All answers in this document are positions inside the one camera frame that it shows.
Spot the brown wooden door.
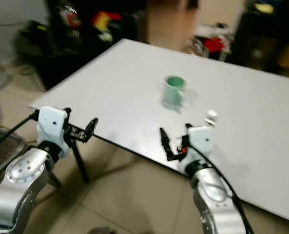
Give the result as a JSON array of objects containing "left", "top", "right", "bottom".
[{"left": 146, "top": 0, "right": 199, "bottom": 52}]

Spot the red and white toy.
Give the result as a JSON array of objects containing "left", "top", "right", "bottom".
[{"left": 59, "top": 5, "right": 82, "bottom": 28}]

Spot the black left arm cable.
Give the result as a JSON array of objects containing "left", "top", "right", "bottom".
[{"left": 0, "top": 111, "right": 41, "bottom": 153}]

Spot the black table leg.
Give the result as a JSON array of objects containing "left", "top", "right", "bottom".
[
  {"left": 47, "top": 163, "right": 62, "bottom": 190},
  {"left": 71, "top": 141, "right": 91, "bottom": 184}
]

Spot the black bag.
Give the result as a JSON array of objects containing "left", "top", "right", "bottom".
[{"left": 15, "top": 22, "right": 51, "bottom": 62}]

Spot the black shelf unit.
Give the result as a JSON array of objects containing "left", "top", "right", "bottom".
[{"left": 42, "top": 0, "right": 148, "bottom": 89}]

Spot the grey robot foot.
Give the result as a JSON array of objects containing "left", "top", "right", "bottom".
[{"left": 90, "top": 226, "right": 117, "bottom": 234}]

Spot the yellow object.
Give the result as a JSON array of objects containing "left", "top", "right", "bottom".
[{"left": 254, "top": 2, "right": 275, "bottom": 14}]

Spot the small round wire fan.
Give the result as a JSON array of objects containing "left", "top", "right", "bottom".
[{"left": 184, "top": 38, "right": 206, "bottom": 57}]

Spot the red object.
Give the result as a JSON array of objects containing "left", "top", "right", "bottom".
[{"left": 203, "top": 37, "right": 228, "bottom": 54}]

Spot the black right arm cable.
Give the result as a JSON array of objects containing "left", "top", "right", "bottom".
[{"left": 191, "top": 145, "right": 255, "bottom": 234}]

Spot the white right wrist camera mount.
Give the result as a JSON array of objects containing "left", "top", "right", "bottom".
[{"left": 186, "top": 126, "right": 214, "bottom": 164}]

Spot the red and yellow toy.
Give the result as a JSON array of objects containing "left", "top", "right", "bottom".
[{"left": 91, "top": 10, "right": 122, "bottom": 42}]

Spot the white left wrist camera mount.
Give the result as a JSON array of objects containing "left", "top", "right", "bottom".
[{"left": 38, "top": 106, "right": 71, "bottom": 146}]

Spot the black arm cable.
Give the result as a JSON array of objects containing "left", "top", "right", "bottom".
[
  {"left": 191, "top": 145, "right": 255, "bottom": 234},
  {"left": 0, "top": 111, "right": 41, "bottom": 153}
]

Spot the large black cabinet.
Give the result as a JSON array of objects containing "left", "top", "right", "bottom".
[{"left": 227, "top": 0, "right": 289, "bottom": 81}]

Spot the green ceramic mug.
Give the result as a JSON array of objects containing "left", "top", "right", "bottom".
[{"left": 162, "top": 75, "right": 188, "bottom": 108}]

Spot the white plastic container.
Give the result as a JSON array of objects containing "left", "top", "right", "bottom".
[{"left": 195, "top": 22, "right": 233, "bottom": 39}]

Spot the small shiny silver object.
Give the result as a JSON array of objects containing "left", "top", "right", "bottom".
[{"left": 206, "top": 109, "right": 219, "bottom": 125}]

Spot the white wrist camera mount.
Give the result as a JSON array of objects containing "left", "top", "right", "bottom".
[
  {"left": 186, "top": 126, "right": 214, "bottom": 164},
  {"left": 38, "top": 106, "right": 71, "bottom": 146}
]

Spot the dark brown woven chair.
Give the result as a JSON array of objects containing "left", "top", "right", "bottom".
[{"left": 0, "top": 124, "right": 29, "bottom": 182}]

